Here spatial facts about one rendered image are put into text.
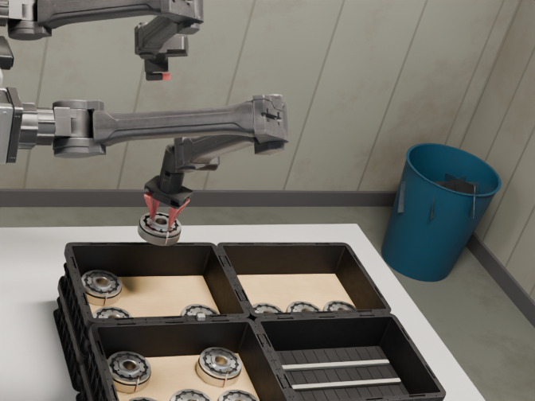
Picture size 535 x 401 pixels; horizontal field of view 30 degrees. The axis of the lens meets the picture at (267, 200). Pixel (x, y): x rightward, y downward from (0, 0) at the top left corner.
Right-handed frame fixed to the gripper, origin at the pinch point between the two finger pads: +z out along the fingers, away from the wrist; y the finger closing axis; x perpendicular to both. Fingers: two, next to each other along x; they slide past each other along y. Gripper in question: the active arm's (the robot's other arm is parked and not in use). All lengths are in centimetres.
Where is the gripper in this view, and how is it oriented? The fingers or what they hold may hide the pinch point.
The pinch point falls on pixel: (162, 219)
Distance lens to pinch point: 243.5
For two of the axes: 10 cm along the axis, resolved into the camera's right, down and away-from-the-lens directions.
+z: -2.4, 8.4, 4.9
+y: -8.9, -3.9, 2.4
